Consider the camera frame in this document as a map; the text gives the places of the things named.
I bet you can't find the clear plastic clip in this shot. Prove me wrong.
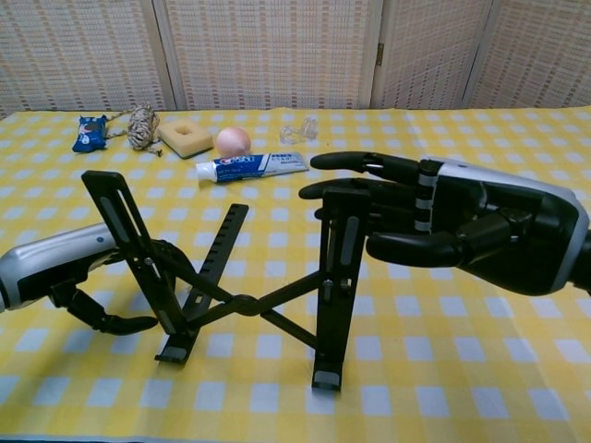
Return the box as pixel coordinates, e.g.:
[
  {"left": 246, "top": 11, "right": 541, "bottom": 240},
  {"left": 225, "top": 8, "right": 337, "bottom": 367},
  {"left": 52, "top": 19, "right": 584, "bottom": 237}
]
[{"left": 279, "top": 117, "right": 320, "bottom": 147}]

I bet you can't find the black folding stand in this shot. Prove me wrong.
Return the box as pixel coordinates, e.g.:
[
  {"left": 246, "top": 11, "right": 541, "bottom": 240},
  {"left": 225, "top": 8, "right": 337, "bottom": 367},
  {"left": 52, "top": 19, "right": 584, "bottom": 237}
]
[{"left": 80, "top": 170, "right": 373, "bottom": 392}]

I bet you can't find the blue cookie packet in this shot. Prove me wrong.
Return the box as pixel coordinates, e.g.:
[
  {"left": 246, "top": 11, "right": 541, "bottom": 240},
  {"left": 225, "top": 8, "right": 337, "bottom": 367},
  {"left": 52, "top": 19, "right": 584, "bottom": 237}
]
[{"left": 71, "top": 114, "right": 108, "bottom": 153}]

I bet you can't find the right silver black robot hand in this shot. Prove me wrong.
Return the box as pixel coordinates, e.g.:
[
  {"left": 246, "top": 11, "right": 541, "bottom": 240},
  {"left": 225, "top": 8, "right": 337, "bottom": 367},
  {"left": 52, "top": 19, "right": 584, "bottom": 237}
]
[{"left": 298, "top": 150, "right": 591, "bottom": 296}]

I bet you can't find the yellow white checkered tablecloth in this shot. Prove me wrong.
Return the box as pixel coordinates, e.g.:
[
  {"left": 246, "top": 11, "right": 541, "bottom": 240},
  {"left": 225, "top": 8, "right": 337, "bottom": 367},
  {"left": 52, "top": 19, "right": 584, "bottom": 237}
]
[{"left": 0, "top": 108, "right": 591, "bottom": 440}]

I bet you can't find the blue white toothpaste tube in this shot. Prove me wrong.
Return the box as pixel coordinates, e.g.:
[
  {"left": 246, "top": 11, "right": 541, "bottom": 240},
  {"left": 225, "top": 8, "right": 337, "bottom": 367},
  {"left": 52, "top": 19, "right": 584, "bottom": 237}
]
[{"left": 195, "top": 151, "right": 310, "bottom": 185}]

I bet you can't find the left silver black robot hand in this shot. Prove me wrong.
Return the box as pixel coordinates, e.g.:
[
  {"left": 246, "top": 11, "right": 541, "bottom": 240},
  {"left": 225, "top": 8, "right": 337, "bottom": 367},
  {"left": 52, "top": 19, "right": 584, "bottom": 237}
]
[{"left": 0, "top": 222, "right": 186, "bottom": 337}]

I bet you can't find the woven folding screen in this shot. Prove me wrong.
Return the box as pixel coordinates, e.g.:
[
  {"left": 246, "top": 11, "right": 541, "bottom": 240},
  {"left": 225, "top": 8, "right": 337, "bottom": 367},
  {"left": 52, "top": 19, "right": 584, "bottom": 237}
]
[{"left": 0, "top": 0, "right": 591, "bottom": 116}]

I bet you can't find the braided rope bundle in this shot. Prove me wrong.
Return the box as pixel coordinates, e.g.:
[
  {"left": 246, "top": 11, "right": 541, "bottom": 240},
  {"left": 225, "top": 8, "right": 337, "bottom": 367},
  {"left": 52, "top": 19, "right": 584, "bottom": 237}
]
[{"left": 104, "top": 102, "right": 165, "bottom": 158}]

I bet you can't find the yellow sponge with hole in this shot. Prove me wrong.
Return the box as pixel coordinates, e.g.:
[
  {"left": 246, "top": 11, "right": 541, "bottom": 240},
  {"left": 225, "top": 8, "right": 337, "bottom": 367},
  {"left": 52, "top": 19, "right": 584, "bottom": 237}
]
[{"left": 156, "top": 118, "right": 214, "bottom": 161}]

